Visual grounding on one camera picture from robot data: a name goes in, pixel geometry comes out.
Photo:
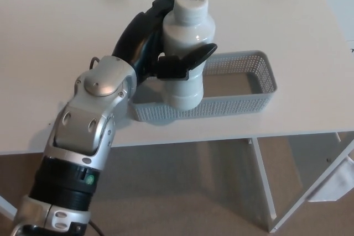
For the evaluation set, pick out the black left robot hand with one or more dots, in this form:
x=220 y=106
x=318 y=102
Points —
x=138 y=42

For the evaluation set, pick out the white plastic bottle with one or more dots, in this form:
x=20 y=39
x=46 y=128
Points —
x=188 y=31

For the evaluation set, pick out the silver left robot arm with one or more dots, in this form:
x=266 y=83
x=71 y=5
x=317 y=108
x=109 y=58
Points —
x=83 y=114

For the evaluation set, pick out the white desk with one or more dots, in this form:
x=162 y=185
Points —
x=262 y=12

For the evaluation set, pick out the grey perforated plastic basket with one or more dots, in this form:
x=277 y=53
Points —
x=235 y=106

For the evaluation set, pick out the white paper with writing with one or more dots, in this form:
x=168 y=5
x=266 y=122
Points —
x=351 y=46

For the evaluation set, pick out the white hanging cloth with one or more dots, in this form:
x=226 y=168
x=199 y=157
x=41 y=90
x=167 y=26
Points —
x=336 y=182

